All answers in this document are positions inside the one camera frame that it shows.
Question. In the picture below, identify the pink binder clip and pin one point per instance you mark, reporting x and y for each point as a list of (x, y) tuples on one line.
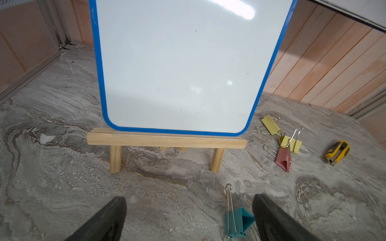
[(283, 157)]

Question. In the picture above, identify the yellow binder clip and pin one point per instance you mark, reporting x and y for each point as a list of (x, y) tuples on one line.
[(292, 141), (270, 124)]

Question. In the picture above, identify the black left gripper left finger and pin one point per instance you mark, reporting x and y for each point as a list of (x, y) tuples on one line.
[(106, 225)]

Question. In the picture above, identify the wooden easel stand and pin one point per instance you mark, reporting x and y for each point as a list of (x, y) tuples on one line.
[(116, 140)]

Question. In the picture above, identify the yellow black utility knife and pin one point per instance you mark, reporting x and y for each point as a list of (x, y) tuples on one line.
[(337, 152)]

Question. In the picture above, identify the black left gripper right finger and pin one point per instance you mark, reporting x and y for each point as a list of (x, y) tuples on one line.
[(274, 224)]

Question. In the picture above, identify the blue framed whiteboard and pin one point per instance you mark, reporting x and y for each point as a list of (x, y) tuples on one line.
[(185, 67)]

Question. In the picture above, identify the blue teal clip pair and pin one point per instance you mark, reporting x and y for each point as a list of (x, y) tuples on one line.
[(237, 220)]

